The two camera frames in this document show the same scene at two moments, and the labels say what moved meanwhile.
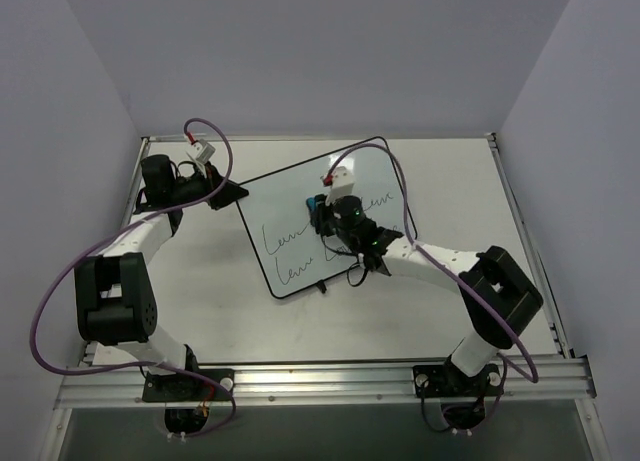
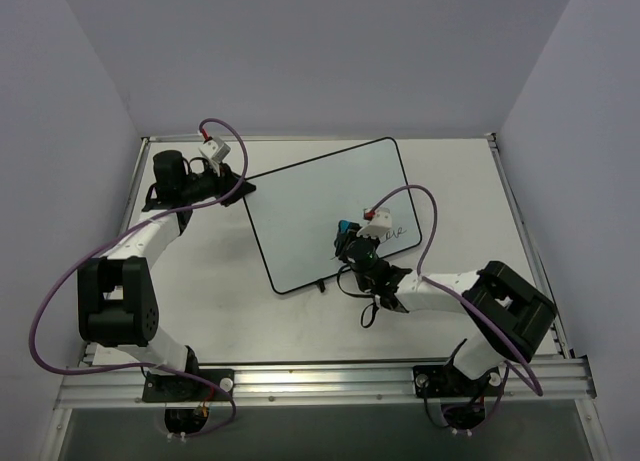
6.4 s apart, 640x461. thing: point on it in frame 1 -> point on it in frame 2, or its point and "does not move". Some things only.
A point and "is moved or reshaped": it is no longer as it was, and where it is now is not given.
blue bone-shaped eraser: x=311 y=203 is moved or reshaped
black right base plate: x=446 y=381 does not move
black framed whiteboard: x=274 y=206 does not move
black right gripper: x=320 y=216 -> x=345 y=243
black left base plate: x=185 y=386 does not move
